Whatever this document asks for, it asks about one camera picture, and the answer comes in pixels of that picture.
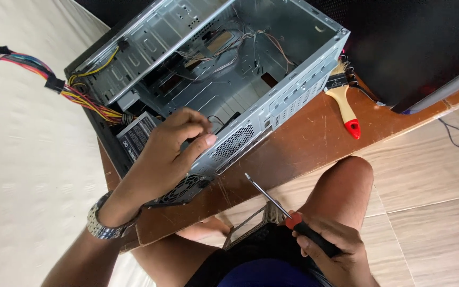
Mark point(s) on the person's right hand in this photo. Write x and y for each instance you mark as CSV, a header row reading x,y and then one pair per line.
x,y
341,247

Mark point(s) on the person's left hand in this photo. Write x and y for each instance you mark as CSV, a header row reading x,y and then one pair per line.
x,y
157,163

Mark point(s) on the red and black screwdriver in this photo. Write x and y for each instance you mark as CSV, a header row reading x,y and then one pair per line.
x,y
313,237

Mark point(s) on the grey metal computer case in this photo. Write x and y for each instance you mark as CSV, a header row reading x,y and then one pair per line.
x,y
229,91

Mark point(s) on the grey power supply unit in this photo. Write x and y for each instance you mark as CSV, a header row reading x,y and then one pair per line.
x,y
136,135

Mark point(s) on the person's right leg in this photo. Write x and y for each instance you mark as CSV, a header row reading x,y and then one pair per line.
x,y
341,187

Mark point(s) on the person's leg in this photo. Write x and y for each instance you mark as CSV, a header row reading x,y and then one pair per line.
x,y
173,259
341,187

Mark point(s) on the woven seat stool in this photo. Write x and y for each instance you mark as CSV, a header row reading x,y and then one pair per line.
x,y
271,215

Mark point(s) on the black shorts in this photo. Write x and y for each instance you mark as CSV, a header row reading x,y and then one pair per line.
x,y
261,247

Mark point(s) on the blue shirt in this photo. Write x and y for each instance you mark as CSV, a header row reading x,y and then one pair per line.
x,y
265,275

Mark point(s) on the silver metal wristwatch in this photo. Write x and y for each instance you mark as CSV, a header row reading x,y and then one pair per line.
x,y
98,227

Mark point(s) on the person's left leg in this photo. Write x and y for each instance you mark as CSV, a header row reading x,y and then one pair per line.
x,y
173,259

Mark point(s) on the white mattress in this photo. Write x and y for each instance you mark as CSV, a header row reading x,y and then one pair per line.
x,y
26,151

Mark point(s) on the wooden paintbrush with red tip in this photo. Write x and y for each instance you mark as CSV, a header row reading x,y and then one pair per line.
x,y
346,107

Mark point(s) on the black computer monitor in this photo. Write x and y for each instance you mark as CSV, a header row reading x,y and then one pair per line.
x,y
404,44

